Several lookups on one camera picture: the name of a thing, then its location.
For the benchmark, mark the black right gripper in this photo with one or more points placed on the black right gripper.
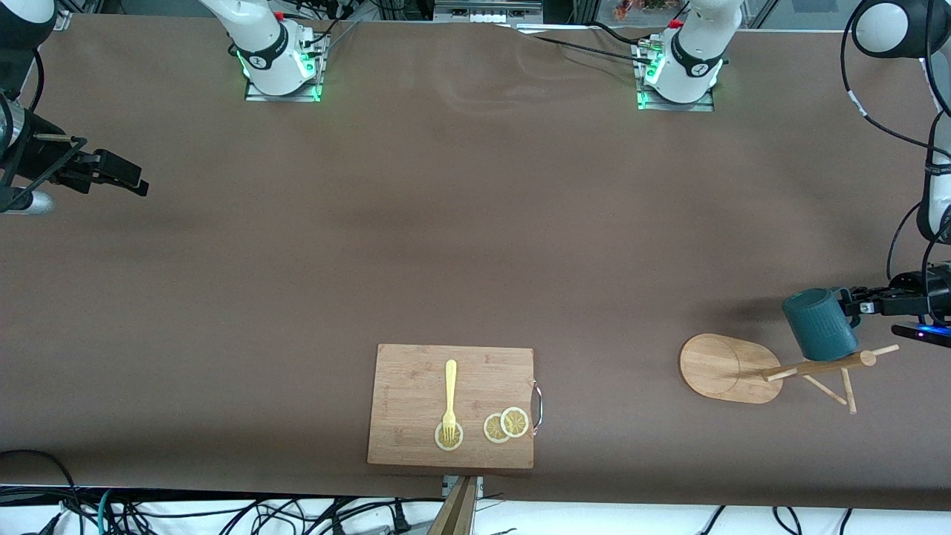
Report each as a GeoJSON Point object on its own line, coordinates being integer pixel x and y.
{"type": "Point", "coordinates": [39, 158]}

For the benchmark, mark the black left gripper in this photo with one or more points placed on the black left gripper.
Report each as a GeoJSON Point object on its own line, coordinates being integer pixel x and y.
{"type": "Point", "coordinates": [915, 287]}

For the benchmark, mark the teal mug yellow inside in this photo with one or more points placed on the teal mug yellow inside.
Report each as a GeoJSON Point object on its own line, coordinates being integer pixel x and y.
{"type": "Point", "coordinates": [817, 327]}

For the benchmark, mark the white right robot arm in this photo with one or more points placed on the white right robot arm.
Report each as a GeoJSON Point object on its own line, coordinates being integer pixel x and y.
{"type": "Point", "coordinates": [261, 44]}

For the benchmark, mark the wooden mug rack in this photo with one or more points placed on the wooden mug rack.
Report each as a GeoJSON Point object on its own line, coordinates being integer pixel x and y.
{"type": "Point", "coordinates": [724, 368]}

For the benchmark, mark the brown table mat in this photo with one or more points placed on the brown table mat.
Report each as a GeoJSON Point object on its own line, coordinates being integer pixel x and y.
{"type": "Point", "coordinates": [475, 223]}

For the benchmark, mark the lemon slice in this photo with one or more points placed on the lemon slice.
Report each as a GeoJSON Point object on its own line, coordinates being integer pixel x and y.
{"type": "Point", "coordinates": [449, 441]}
{"type": "Point", "coordinates": [492, 429]}
{"type": "Point", "coordinates": [515, 422]}

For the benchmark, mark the yellow plastic fork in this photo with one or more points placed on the yellow plastic fork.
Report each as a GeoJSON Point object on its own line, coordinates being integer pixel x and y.
{"type": "Point", "coordinates": [450, 386]}

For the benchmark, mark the white power strip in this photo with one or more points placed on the white power strip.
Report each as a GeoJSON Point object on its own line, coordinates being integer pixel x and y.
{"type": "Point", "coordinates": [487, 11]}

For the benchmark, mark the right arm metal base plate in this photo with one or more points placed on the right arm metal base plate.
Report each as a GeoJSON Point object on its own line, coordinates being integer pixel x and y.
{"type": "Point", "coordinates": [256, 96]}

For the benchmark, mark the aluminium corner bracket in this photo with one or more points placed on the aluminium corner bracket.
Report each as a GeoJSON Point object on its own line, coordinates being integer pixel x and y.
{"type": "Point", "coordinates": [58, 21]}

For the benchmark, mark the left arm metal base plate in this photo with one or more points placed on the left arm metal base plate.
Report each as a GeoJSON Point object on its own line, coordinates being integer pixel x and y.
{"type": "Point", "coordinates": [706, 104]}

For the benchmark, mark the small metal bracket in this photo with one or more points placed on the small metal bracket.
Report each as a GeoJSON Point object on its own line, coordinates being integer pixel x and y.
{"type": "Point", "coordinates": [478, 484]}

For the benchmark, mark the wooden post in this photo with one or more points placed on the wooden post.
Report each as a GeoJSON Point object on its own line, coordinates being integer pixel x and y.
{"type": "Point", "coordinates": [455, 513]}

